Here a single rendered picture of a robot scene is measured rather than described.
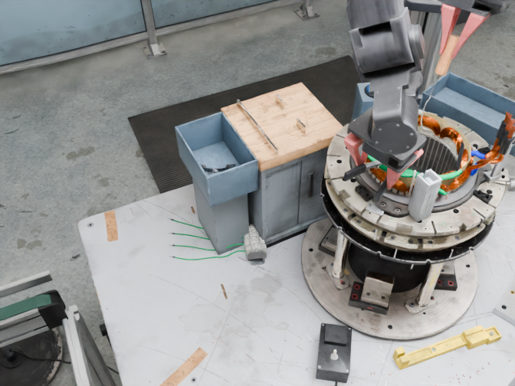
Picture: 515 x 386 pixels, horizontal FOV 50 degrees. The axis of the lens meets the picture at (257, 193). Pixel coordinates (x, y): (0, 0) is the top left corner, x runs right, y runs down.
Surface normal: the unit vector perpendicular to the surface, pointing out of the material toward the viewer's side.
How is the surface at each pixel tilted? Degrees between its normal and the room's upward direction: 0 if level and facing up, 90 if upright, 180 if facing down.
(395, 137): 92
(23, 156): 0
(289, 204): 90
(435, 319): 0
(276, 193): 90
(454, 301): 0
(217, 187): 90
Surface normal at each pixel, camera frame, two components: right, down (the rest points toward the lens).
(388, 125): -0.22, 0.75
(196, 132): 0.45, 0.65
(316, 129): -0.01, -0.67
